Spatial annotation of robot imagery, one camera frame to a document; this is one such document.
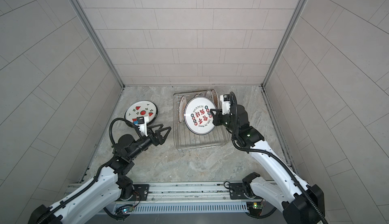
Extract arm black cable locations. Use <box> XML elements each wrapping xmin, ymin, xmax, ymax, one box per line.
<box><xmin>228</xmin><ymin>91</ymin><xmax>329</xmax><ymax>224</ymax></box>
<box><xmin>108</xmin><ymin>117</ymin><xmax>137</xmax><ymax>152</ymax></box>

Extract right green circuit board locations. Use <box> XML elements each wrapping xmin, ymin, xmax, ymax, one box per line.
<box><xmin>247</xmin><ymin>202</ymin><xmax>263</xmax><ymax>217</ymax></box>

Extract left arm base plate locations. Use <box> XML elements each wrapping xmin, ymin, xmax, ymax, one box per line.
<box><xmin>119</xmin><ymin>184</ymin><xmax>150</xmax><ymax>201</ymax></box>

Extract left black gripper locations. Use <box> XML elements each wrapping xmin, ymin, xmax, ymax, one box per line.
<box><xmin>127</xmin><ymin>124</ymin><xmax>170</xmax><ymax>161</ymax></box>

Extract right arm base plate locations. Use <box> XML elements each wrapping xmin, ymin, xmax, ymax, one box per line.
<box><xmin>223</xmin><ymin>181</ymin><xmax>250</xmax><ymax>200</ymax></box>

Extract green circuit board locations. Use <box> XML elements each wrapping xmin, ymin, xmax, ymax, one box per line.
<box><xmin>247</xmin><ymin>202</ymin><xmax>263</xmax><ymax>217</ymax></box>
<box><xmin>115</xmin><ymin>205</ymin><xmax>134</xmax><ymax>220</ymax></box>

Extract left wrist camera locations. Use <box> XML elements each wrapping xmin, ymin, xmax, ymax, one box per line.
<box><xmin>133</xmin><ymin>116</ymin><xmax>150</xmax><ymax>136</ymax></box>

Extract metal wire dish rack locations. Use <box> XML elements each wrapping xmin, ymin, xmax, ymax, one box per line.
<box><xmin>173</xmin><ymin>89</ymin><xmax>228</xmax><ymax>152</ymax></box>

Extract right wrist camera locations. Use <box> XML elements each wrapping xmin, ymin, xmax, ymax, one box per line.
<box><xmin>220</xmin><ymin>94</ymin><xmax>231</xmax><ymax>115</ymax></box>

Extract left green circuit board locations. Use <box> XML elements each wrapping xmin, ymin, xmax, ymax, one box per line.
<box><xmin>115</xmin><ymin>205</ymin><xmax>134</xmax><ymax>220</ymax></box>

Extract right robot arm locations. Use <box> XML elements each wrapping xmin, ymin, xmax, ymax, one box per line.
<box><xmin>207</xmin><ymin>105</ymin><xmax>327</xmax><ymax>224</ymax></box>

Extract orange sunburst plate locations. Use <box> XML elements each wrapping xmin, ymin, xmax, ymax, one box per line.
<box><xmin>178</xmin><ymin>95</ymin><xmax>187</xmax><ymax>123</ymax></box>

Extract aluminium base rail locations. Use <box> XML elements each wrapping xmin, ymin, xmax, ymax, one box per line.
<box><xmin>59</xmin><ymin>180</ymin><xmax>315</xmax><ymax>214</ymax></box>

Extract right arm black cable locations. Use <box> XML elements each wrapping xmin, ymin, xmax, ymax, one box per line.
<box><xmin>228</xmin><ymin>91</ymin><xmax>329</xmax><ymax>224</ymax></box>

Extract brown patterned plate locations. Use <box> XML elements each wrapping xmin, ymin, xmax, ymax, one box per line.
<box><xmin>204</xmin><ymin>90</ymin><xmax>213</xmax><ymax>101</ymax></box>
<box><xmin>211</xmin><ymin>89</ymin><xmax>218</xmax><ymax>108</ymax></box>

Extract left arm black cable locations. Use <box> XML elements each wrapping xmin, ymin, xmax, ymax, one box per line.
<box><xmin>108</xmin><ymin>117</ymin><xmax>137</xmax><ymax>152</ymax></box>

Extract brown patterned plate rear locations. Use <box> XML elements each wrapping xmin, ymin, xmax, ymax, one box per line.
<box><xmin>211</xmin><ymin>89</ymin><xmax>218</xmax><ymax>108</ymax></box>

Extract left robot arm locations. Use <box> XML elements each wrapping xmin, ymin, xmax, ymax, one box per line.
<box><xmin>28</xmin><ymin>121</ymin><xmax>171</xmax><ymax>224</ymax></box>

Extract white plate red characters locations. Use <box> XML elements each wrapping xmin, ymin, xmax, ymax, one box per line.
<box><xmin>184</xmin><ymin>96</ymin><xmax>216</xmax><ymax>135</ymax></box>

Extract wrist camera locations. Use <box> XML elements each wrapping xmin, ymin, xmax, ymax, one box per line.
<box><xmin>220</xmin><ymin>94</ymin><xmax>231</xmax><ymax>115</ymax></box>
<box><xmin>133</xmin><ymin>116</ymin><xmax>150</xmax><ymax>136</ymax></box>

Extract white watermelon pattern plate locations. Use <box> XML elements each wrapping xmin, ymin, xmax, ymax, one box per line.
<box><xmin>125</xmin><ymin>100</ymin><xmax>158</xmax><ymax>124</ymax></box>

